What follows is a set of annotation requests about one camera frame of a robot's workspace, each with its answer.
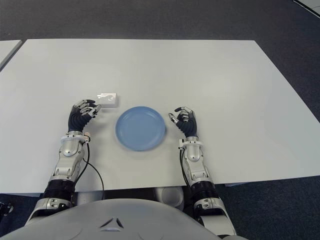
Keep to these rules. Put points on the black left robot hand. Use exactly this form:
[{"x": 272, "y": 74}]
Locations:
[{"x": 76, "y": 120}]

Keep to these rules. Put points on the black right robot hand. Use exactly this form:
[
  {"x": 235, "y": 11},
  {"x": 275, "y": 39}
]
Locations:
[{"x": 190, "y": 123}]

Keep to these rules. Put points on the white charger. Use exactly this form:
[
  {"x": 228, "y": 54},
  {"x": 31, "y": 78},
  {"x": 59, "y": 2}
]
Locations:
[{"x": 110, "y": 100}]

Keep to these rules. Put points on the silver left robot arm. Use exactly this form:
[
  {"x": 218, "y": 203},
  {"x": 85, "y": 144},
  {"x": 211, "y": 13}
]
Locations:
[{"x": 67, "y": 150}]

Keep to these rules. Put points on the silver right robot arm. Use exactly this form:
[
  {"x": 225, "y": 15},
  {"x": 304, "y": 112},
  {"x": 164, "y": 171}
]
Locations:
[{"x": 193, "y": 152}]

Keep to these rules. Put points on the blue plate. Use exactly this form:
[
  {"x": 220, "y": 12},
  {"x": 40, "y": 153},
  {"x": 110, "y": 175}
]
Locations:
[{"x": 140, "y": 130}]

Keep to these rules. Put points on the grey robot leg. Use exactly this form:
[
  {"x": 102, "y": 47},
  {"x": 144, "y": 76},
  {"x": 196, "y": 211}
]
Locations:
[{"x": 170, "y": 196}]

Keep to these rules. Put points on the white side table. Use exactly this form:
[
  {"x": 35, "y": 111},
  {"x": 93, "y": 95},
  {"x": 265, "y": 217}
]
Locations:
[{"x": 7, "y": 50}]

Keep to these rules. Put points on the grey robot torso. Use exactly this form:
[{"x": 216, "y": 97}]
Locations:
[{"x": 112, "y": 215}]

